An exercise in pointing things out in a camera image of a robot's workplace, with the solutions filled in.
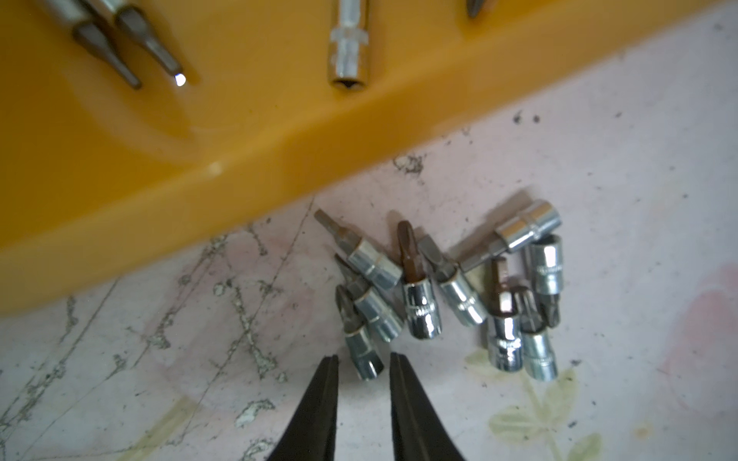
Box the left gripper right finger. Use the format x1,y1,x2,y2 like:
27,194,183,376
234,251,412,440
389,353,463,461

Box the yellow plastic storage box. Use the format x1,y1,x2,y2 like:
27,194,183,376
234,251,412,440
1,1,703,314

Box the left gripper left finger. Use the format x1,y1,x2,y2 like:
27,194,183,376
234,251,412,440
267,355,339,461

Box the pile of silver bits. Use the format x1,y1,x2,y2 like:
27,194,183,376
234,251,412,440
314,200,564,382

